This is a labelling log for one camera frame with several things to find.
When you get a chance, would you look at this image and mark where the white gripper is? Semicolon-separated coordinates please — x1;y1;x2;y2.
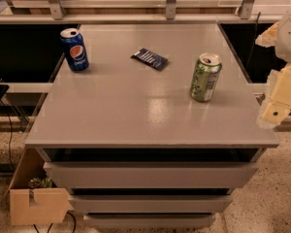
255;8;291;129

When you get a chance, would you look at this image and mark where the dark blue RXBAR wrapper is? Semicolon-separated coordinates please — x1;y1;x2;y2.
131;49;168;71

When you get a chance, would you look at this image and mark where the green soda can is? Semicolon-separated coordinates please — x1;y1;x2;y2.
190;52;222;102

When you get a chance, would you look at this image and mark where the grey drawer cabinet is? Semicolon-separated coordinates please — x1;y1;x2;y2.
26;24;278;228

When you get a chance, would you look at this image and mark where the blue Pepsi can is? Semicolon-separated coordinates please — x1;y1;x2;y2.
60;28;89;72

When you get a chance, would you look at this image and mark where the crumpled green item in box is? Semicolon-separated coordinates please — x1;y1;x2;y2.
28;177;53;189

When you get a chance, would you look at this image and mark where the wooden box on floor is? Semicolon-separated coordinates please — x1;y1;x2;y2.
8;149;72;225

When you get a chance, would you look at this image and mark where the metal shelf frame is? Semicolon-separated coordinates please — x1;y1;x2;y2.
0;0;291;24

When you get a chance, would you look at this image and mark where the black cable on floor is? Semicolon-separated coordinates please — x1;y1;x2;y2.
0;94;17;172

